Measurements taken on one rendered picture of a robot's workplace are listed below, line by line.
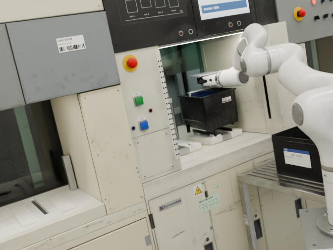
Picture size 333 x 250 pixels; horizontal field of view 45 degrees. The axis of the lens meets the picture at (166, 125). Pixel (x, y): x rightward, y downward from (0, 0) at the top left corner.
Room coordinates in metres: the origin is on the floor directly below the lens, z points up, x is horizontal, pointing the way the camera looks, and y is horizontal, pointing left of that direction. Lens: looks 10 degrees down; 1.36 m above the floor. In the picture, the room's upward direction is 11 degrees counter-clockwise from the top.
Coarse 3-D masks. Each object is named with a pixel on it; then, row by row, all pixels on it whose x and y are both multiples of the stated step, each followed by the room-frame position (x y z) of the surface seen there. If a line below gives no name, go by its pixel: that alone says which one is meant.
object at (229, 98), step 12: (204, 72) 2.16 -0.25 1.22; (216, 72) 2.11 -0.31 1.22; (180, 96) 2.14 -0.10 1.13; (192, 96) 2.06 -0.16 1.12; (204, 96) 2.00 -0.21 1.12; (216, 96) 2.04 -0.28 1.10; (228, 96) 2.08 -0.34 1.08; (192, 108) 2.08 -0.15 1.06; (204, 108) 2.00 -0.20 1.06; (216, 108) 2.03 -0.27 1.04; (228, 108) 2.07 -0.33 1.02; (192, 120) 2.09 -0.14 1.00; (204, 120) 2.01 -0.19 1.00; (216, 120) 2.03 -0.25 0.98; (228, 120) 2.07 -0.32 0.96; (204, 132) 2.11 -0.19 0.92
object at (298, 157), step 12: (288, 132) 1.75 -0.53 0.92; (300, 132) 1.78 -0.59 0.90; (276, 144) 1.68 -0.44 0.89; (288, 144) 1.61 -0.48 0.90; (300, 144) 1.55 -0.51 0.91; (312, 144) 1.50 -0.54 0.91; (276, 156) 1.69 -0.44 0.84; (288, 156) 1.62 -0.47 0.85; (300, 156) 1.56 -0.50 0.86; (312, 156) 1.51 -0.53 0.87; (288, 168) 1.63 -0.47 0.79; (300, 168) 1.57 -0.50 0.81; (312, 168) 1.52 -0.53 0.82; (312, 180) 1.52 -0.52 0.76
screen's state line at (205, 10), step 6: (240, 0) 1.89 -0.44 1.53; (204, 6) 1.79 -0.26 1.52; (210, 6) 1.81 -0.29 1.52; (216, 6) 1.82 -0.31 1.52; (222, 6) 1.84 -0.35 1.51; (228, 6) 1.86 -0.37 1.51; (234, 6) 1.87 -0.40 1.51; (240, 6) 1.89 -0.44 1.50; (246, 6) 1.91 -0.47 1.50; (204, 12) 1.79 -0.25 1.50
